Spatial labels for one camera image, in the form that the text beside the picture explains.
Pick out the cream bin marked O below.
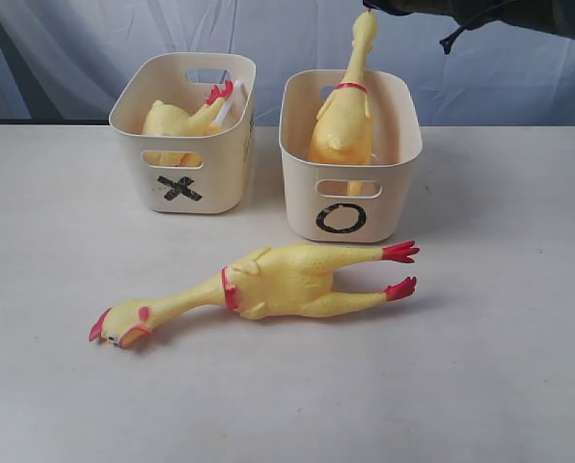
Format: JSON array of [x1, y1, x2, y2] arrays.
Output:
[[279, 69, 423, 243]]

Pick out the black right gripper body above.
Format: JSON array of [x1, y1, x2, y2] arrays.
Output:
[[363, 0, 575, 40]]

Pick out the black cable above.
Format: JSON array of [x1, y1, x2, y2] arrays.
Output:
[[439, 16, 481, 55]]

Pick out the rubber chicken head neck piece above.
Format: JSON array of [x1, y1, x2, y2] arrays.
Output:
[[207, 79, 248, 135]]

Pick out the headless rubber chicken body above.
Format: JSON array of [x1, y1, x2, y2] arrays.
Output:
[[142, 80, 233, 167]]

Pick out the cream bin marked X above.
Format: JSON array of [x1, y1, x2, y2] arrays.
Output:
[[109, 52, 256, 214]]

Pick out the whole rubber chicken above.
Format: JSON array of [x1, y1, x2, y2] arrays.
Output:
[[308, 10, 381, 197], [89, 240, 419, 348]]

